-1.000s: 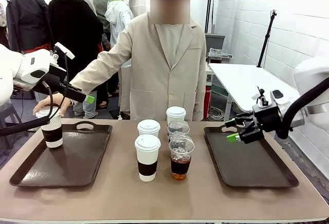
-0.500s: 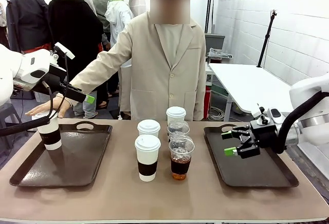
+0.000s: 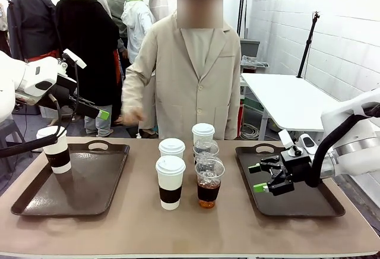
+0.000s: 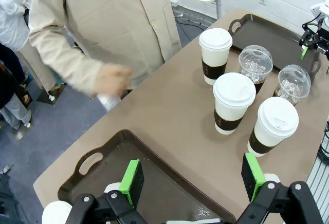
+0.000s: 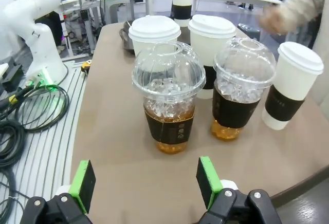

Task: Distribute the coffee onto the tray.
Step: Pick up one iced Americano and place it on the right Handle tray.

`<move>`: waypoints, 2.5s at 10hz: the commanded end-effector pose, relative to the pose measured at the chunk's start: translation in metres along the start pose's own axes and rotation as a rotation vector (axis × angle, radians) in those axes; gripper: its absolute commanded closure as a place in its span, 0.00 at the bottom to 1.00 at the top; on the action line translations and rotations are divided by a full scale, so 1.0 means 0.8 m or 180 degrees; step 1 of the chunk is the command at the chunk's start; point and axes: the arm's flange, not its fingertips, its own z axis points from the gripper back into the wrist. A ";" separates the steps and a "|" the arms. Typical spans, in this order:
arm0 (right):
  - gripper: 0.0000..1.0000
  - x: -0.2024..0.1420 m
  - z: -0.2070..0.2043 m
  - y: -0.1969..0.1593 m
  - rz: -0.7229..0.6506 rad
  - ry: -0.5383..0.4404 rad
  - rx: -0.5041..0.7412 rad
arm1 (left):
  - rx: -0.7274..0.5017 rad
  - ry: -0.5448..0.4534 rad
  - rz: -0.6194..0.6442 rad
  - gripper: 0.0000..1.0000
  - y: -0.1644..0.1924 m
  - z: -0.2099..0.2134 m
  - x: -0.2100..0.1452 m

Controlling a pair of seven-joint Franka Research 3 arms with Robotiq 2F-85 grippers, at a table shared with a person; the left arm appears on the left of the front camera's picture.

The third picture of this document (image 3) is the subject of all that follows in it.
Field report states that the dark blue jacket mannequin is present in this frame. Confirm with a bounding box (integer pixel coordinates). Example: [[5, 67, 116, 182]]
[[6, 0, 60, 62]]

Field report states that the person in beige jacket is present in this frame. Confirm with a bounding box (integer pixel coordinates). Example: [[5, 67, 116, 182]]
[[121, 0, 242, 141]]

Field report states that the black tripod stand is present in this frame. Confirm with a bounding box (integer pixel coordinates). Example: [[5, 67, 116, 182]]
[[296, 11, 321, 78]]

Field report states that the person's right forearm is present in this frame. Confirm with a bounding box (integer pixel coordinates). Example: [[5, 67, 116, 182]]
[[121, 65, 155, 117]]

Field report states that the person's left forearm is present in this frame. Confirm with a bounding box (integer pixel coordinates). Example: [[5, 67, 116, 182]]
[[224, 86, 242, 141]]

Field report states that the clear plastic iced coffee cup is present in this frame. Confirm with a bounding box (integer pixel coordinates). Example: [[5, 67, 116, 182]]
[[194, 155, 226, 209], [192, 138, 220, 165]]

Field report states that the white folding table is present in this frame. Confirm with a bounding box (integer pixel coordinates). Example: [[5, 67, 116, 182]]
[[240, 73, 339, 141]]

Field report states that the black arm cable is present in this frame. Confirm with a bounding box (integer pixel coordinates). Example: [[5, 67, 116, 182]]
[[0, 92, 68, 159], [305, 104, 380, 188]]

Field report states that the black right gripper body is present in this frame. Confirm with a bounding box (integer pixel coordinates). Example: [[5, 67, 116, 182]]
[[280, 148, 312, 184]]

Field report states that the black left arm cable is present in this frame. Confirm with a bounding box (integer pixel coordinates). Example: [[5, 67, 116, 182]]
[[0, 92, 68, 159]]

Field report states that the person in grey jeans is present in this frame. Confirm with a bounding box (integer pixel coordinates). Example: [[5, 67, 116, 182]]
[[84, 104, 114, 138]]

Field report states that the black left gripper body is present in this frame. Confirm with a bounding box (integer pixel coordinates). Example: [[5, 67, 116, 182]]
[[39, 74, 77, 110]]

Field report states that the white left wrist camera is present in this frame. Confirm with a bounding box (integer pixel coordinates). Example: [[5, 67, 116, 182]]
[[62, 48, 87, 70]]

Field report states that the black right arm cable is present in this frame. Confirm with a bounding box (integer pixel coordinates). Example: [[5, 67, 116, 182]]
[[305, 104, 380, 188]]

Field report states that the white coat mannequin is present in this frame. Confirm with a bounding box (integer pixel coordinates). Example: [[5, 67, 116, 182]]
[[121, 0, 157, 64]]

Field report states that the white coiled cable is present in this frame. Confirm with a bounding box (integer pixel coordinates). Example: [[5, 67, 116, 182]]
[[240, 122, 261, 140]]

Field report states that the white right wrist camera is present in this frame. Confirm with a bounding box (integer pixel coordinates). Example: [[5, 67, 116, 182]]
[[277, 128, 295, 150]]

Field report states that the person in green-grey jacket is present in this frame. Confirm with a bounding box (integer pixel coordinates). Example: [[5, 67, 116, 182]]
[[105, 0, 128, 61]]

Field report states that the black robe mannequin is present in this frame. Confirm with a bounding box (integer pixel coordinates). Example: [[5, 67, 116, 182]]
[[55, 0, 122, 108]]

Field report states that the black stool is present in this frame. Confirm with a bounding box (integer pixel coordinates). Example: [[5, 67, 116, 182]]
[[0, 119, 33, 173]]

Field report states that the black light stand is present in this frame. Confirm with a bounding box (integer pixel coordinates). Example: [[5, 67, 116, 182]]
[[236, 0, 251, 39]]

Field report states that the dark brown serving tray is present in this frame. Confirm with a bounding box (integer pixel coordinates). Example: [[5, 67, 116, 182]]
[[10, 139, 131, 217], [235, 143, 346, 218]]

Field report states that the white paper coffee cup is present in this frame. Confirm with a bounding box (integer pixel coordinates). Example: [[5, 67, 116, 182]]
[[191, 122, 216, 146], [158, 137, 186, 159], [36, 125, 72, 175], [155, 155, 186, 211]]

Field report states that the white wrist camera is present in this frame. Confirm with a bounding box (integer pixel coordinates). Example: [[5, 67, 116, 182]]
[[62, 48, 87, 70], [277, 128, 295, 150]]

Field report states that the person's right hand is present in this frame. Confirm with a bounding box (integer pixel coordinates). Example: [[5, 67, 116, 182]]
[[120, 106, 146, 128]]

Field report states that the grey storage bin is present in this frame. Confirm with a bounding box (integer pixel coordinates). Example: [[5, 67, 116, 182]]
[[239, 38, 261, 61]]

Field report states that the clear plastic bag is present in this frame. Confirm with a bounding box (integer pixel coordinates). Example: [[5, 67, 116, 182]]
[[240, 55, 270, 74]]

